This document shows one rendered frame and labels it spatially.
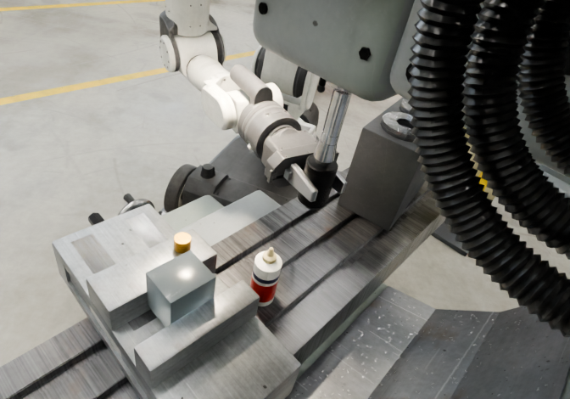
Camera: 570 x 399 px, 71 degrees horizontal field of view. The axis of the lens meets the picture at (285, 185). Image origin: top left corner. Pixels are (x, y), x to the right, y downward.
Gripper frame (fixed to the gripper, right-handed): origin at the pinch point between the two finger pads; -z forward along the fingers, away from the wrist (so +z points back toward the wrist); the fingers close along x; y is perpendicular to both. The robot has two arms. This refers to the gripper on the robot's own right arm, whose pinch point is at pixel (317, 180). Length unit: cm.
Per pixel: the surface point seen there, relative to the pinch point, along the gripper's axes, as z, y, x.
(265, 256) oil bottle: -4.1, 8.1, -10.1
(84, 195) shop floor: 144, 114, -17
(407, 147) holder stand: 1.4, -1.0, 20.6
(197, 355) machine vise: -12.6, 9.8, -23.7
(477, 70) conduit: -25.8, -29.8, -18.9
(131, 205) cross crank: 51, 42, -15
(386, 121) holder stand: 8.0, -2.3, 21.0
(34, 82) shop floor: 281, 115, -23
